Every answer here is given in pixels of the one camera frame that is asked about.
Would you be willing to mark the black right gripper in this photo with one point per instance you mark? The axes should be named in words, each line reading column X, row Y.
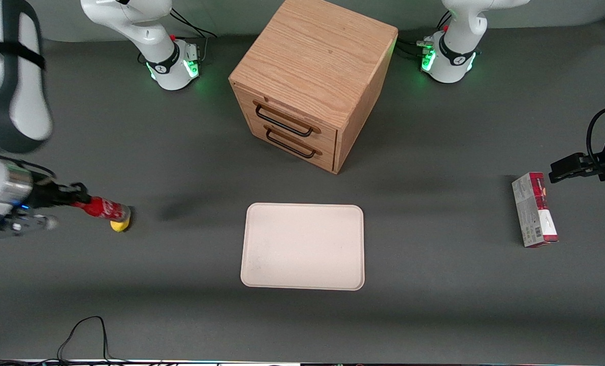
column 44, row 195

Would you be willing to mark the red coke bottle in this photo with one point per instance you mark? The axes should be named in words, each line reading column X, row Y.
column 106, row 208

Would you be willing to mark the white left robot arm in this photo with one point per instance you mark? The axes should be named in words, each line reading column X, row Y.
column 457, row 46

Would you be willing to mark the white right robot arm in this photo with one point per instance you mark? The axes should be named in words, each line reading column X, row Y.
column 145, row 30

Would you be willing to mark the cream plastic tray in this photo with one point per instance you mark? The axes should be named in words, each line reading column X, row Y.
column 302, row 246

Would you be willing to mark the yellow toy lemon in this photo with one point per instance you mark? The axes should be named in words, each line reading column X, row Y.
column 120, row 226

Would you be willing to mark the red and grey carton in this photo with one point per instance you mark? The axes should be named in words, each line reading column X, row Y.
column 533, row 213

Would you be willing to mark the wooden drawer cabinet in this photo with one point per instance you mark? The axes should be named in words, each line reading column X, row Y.
column 312, row 56

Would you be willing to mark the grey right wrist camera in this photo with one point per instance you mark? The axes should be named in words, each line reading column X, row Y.
column 12, row 226

